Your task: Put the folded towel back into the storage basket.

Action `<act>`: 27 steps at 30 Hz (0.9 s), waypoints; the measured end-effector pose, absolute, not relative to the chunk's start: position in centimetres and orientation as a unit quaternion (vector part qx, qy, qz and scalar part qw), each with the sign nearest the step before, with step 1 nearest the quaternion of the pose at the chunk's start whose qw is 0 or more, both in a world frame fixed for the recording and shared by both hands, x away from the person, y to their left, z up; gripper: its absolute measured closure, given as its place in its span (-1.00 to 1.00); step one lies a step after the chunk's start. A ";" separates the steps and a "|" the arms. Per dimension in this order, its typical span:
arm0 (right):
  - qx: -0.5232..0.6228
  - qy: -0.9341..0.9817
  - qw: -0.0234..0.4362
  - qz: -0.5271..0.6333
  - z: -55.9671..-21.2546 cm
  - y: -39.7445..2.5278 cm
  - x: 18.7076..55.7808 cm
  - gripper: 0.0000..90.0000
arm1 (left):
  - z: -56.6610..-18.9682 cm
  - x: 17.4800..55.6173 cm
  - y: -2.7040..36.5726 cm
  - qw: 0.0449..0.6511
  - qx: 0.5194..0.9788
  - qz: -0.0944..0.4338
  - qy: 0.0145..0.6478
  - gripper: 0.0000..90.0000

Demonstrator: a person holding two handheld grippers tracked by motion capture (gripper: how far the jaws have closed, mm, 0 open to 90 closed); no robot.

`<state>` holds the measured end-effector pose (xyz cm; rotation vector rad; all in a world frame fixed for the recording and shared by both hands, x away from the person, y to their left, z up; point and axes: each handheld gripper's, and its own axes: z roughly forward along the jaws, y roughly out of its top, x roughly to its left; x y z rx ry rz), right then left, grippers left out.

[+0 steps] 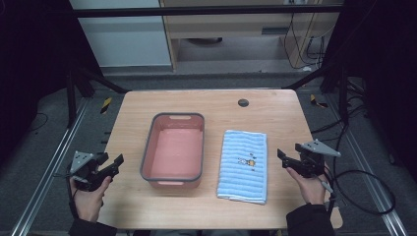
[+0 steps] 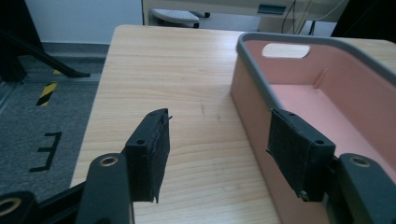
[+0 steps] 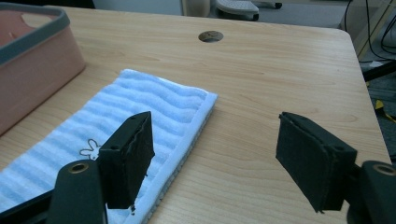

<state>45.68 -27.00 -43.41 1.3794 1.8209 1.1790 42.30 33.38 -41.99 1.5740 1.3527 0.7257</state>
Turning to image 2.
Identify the black cable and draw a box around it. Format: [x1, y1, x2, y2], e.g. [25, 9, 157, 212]
[281, 0, 316, 35]

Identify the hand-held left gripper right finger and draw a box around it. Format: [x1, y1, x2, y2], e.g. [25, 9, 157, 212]
[266, 107, 396, 224]

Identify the black metal stand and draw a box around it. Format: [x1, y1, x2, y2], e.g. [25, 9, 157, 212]
[0, 0, 92, 83]

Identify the beige cabinet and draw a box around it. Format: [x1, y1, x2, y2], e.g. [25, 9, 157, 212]
[142, 0, 350, 35]

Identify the black tape floor mark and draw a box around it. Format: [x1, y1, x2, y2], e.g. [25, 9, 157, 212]
[29, 131, 63, 173]

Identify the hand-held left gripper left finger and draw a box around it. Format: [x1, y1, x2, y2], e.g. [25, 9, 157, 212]
[75, 107, 172, 224]

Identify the pink plastic basket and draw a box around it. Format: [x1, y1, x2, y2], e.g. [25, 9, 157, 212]
[230, 31, 396, 224]

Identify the grey office chair base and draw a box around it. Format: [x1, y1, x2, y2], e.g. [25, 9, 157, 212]
[150, 7, 211, 29]

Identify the yellow black hazard tape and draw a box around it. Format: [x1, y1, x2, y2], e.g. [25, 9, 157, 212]
[35, 69, 63, 107]

